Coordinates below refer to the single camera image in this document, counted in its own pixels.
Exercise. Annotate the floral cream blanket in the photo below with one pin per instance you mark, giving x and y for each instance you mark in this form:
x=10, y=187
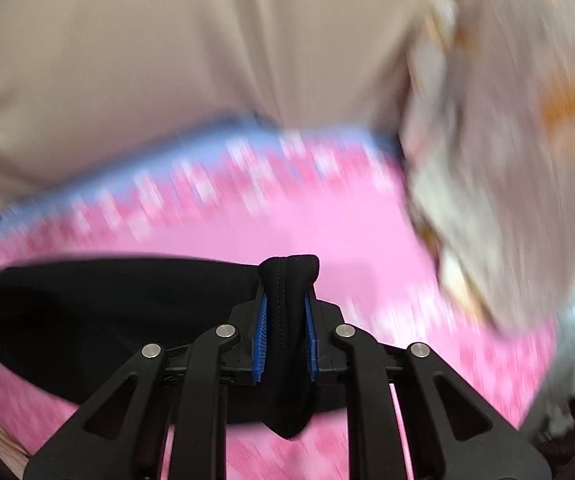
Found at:
x=489, y=136

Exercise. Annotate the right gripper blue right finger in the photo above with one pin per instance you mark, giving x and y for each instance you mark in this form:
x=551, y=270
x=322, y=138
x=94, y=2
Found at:
x=410, y=415

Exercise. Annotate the beige curtain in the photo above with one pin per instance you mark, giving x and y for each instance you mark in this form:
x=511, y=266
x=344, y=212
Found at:
x=83, y=81

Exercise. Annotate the black pants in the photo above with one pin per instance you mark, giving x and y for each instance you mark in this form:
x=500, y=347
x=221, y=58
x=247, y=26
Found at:
x=67, y=326

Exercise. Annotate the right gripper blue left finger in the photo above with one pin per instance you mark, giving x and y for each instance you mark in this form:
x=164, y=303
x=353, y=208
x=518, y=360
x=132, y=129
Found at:
x=163, y=413

